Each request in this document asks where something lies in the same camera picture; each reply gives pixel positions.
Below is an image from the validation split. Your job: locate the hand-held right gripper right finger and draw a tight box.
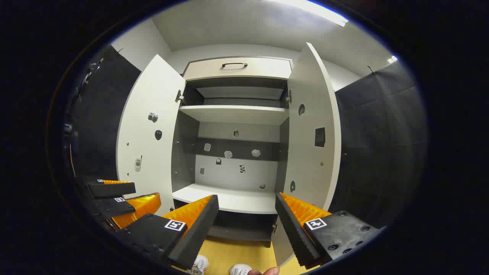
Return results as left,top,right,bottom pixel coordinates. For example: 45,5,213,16
274,192,383,269

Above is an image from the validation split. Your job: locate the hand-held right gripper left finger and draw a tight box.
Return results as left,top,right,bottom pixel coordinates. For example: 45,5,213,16
117,194,219,271

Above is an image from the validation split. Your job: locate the white shoe cabinet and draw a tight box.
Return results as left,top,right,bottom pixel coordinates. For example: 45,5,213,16
170,56,295,249

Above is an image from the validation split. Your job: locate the white shoe cabinet door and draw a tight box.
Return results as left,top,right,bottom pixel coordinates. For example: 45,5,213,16
116,54,187,217
272,42,342,267

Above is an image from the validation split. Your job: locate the beige cabinet drawer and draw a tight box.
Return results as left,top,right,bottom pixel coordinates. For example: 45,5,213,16
183,57,294,81

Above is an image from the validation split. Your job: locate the black backdrop cloth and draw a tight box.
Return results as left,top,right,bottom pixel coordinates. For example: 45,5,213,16
71,44,142,184
332,60,429,230

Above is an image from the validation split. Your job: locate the long ceiling light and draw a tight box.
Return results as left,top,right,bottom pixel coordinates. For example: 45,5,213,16
264,0,349,27

